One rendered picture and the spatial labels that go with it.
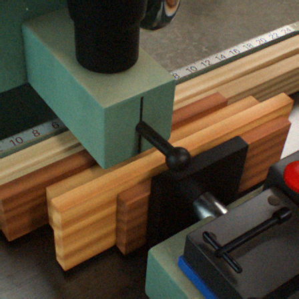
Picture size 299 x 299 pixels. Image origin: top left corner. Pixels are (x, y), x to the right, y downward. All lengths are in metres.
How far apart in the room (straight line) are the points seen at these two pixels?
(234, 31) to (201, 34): 0.14
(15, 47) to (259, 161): 0.25
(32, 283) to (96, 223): 0.08
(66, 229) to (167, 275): 0.09
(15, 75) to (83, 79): 0.11
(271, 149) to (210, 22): 1.95
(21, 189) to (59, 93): 0.09
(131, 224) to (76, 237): 0.05
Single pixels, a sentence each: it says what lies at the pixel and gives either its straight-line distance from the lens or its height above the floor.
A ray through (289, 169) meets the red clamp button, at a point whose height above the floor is 1.02.
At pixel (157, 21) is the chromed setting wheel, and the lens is 0.62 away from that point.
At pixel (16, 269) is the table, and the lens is 0.52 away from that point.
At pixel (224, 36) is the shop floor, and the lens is 2.41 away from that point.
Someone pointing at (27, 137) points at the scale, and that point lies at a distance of 0.54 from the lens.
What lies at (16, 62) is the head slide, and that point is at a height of 1.00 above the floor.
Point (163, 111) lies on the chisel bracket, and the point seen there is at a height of 1.01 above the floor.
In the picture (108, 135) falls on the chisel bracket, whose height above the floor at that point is 1.01.
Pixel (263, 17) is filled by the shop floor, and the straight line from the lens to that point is 2.56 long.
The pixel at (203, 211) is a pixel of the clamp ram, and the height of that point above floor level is 0.96.
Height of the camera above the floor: 1.33
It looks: 45 degrees down
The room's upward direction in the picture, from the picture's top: 4 degrees clockwise
